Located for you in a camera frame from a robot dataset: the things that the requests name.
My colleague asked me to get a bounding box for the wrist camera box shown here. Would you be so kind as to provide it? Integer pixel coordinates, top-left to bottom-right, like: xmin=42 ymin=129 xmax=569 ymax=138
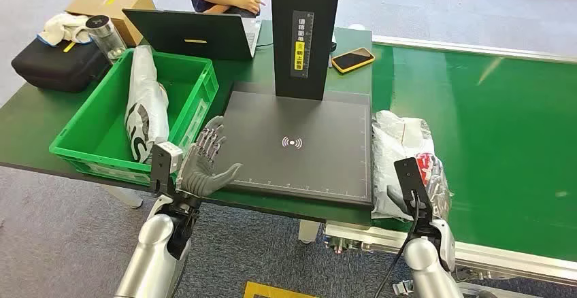
xmin=393 ymin=156 xmax=437 ymax=226
xmin=150 ymin=142 xmax=184 ymax=197

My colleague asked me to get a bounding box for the green plastic crate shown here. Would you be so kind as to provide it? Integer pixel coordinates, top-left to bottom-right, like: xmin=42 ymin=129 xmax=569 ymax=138
xmin=49 ymin=48 xmax=220 ymax=187

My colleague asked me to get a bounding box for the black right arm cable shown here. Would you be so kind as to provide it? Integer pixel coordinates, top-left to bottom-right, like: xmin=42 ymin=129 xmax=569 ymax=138
xmin=373 ymin=190 xmax=423 ymax=298

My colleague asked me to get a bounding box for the white table leg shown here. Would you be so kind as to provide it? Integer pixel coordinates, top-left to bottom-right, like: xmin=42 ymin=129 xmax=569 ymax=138
xmin=101 ymin=184 xmax=144 ymax=210
xmin=297 ymin=219 xmax=322 ymax=245

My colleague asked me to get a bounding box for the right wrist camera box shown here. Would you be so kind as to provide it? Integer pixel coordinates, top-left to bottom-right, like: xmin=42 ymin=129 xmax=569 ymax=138
xmin=393 ymin=156 xmax=437 ymax=226

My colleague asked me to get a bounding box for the green conveyor belt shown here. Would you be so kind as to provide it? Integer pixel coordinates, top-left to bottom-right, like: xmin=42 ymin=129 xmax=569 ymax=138
xmin=323 ymin=34 xmax=577 ymax=290

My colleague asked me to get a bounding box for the black laptop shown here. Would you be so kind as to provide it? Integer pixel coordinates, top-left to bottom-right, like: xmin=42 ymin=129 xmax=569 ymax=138
xmin=122 ymin=8 xmax=263 ymax=61

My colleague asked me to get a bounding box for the black zip case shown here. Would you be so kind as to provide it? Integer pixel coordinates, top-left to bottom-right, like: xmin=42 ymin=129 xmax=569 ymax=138
xmin=10 ymin=36 xmax=112 ymax=93

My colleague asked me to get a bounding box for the phone in yellow case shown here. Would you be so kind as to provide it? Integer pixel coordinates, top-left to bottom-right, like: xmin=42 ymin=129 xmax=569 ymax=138
xmin=331 ymin=46 xmax=376 ymax=75

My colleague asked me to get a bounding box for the brown cardboard box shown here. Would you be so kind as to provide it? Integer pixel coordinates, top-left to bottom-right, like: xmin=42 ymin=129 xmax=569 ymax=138
xmin=65 ymin=0 xmax=157 ymax=47

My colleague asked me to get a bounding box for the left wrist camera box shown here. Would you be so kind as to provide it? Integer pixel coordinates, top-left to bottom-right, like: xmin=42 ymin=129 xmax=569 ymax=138
xmin=150 ymin=142 xmax=184 ymax=197

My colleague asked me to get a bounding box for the white package with black print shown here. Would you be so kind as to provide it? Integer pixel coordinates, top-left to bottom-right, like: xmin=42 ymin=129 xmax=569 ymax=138
xmin=124 ymin=45 xmax=170 ymax=165

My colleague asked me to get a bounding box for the clear bottle with black lid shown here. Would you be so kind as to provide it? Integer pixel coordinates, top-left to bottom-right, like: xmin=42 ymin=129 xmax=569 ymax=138
xmin=85 ymin=14 xmax=129 ymax=63

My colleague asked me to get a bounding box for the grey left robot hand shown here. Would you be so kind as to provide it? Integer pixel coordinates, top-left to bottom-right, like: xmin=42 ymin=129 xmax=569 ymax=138
xmin=176 ymin=115 xmax=244 ymax=198

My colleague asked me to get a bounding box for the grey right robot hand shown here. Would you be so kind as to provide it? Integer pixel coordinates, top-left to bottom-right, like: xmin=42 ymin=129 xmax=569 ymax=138
xmin=386 ymin=186 xmax=416 ymax=220

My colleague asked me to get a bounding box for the white package with red print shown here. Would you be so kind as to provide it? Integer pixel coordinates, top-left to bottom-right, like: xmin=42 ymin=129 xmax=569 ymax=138
xmin=372 ymin=110 xmax=453 ymax=222

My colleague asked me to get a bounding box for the white cloth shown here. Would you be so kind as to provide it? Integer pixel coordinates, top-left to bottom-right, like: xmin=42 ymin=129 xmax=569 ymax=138
xmin=37 ymin=12 xmax=94 ymax=47

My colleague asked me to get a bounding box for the black inbound scanner machine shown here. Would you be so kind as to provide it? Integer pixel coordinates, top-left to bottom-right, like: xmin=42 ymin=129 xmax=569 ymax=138
xmin=200 ymin=0 xmax=375 ymax=211

